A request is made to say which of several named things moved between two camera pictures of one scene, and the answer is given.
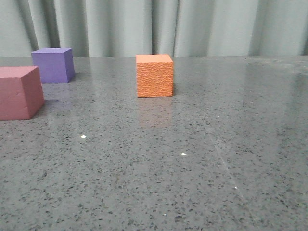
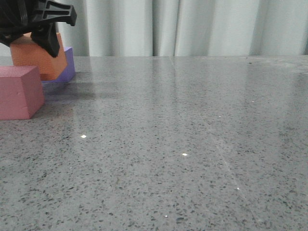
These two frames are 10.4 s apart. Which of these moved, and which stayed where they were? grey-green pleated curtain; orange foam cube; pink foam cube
Moved: orange foam cube
Stayed: pink foam cube; grey-green pleated curtain
